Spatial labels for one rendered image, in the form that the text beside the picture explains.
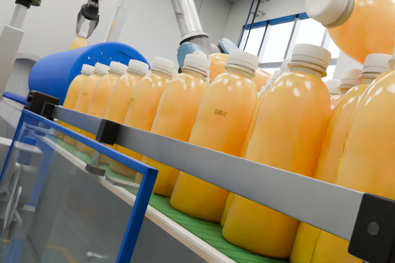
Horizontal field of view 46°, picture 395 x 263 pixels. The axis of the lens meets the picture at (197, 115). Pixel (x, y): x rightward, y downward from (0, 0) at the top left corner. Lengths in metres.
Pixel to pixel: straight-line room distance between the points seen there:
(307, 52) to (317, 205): 0.20
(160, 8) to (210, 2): 0.83
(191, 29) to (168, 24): 5.32
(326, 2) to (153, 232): 0.27
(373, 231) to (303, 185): 0.09
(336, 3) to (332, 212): 0.21
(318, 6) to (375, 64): 0.07
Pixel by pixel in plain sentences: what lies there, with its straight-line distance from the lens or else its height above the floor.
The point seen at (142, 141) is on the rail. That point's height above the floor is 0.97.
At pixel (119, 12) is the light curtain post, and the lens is 3.02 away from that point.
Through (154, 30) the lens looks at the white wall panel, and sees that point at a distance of 7.02.
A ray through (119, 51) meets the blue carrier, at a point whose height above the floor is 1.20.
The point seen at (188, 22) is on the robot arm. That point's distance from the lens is 1.80.
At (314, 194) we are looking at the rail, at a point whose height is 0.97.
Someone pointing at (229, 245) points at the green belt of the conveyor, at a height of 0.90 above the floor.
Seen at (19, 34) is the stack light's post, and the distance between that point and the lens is 1.00.
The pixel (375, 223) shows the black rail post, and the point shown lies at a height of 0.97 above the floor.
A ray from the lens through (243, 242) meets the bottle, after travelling 0.45.
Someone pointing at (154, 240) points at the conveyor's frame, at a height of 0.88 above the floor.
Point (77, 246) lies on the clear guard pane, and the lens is 0.52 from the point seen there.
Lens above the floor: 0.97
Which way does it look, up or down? 4 degrees up
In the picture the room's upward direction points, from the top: 17 degrees clockwise
